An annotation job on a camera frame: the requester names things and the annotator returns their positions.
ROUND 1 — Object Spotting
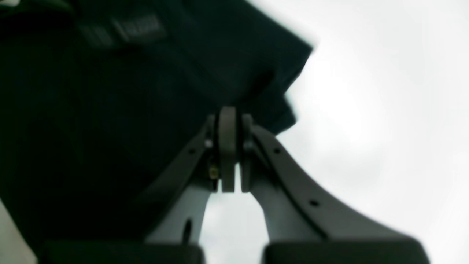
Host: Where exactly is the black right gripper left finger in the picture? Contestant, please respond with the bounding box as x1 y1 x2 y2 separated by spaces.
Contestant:
38 107 237 264

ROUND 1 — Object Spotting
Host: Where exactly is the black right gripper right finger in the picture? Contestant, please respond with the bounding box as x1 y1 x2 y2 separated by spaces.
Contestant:
240 115 429 264

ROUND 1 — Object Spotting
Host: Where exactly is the black t-shirt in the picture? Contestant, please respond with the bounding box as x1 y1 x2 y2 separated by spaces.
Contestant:
0 0 313 254

